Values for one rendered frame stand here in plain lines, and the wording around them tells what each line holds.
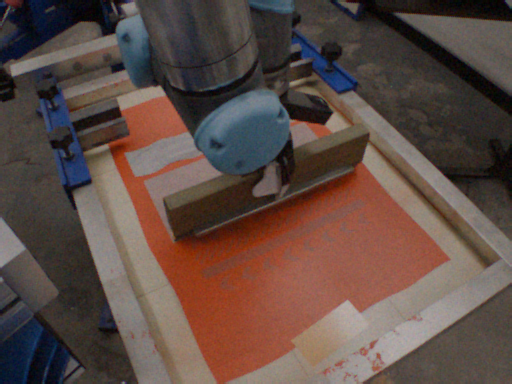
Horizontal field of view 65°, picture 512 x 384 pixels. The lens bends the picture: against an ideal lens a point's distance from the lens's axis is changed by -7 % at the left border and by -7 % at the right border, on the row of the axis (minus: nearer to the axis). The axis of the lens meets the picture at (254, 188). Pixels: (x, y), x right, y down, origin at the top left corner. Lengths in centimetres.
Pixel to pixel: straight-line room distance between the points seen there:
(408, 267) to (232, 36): 51
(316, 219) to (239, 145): 41
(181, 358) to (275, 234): 24
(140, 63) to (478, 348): 162
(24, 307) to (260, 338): 31
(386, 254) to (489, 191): 164
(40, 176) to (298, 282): 184
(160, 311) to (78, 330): 114
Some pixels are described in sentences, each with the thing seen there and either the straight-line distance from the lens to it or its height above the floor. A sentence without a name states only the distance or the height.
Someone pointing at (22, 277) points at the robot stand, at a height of 118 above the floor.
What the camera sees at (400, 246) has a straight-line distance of 73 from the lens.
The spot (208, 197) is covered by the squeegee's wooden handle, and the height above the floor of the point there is 105.
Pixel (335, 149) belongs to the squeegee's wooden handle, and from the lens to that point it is 71.
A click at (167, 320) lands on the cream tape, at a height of 95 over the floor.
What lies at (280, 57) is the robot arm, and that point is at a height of 126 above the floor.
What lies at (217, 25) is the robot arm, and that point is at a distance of 29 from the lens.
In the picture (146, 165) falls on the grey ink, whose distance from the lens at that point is 82.
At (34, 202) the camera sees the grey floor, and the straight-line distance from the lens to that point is 222.
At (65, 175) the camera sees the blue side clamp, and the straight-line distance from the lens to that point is 78.
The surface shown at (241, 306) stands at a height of 95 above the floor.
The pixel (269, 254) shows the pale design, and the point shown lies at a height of 95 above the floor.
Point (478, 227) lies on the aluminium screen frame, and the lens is 75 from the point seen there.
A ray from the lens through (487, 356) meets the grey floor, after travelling 183.
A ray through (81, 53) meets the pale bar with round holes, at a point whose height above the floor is 104.
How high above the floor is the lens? 153
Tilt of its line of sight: 49 degrees down
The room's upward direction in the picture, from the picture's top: straight up
